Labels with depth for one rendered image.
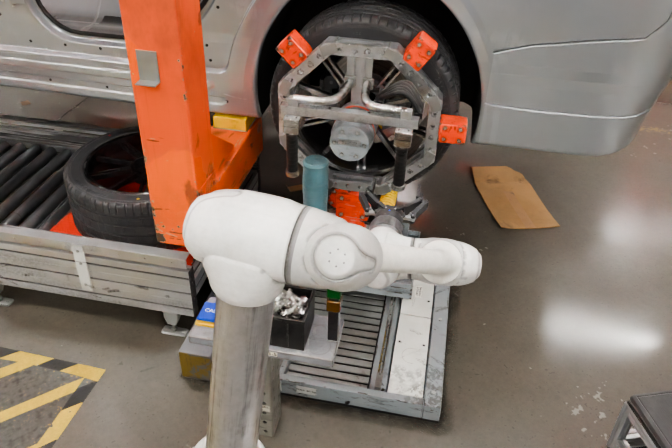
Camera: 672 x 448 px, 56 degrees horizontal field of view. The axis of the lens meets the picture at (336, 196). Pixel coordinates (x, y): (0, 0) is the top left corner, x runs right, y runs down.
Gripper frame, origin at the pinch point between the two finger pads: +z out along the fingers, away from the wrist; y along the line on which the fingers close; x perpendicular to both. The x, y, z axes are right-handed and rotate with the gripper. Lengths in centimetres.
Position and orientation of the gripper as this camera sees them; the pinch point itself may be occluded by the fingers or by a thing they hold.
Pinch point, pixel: (396, 187)
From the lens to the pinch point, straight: 184.1
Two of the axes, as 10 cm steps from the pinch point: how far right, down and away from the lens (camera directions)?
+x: 0.3, -8.3, -5.5
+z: 2.0, -5.3, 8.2
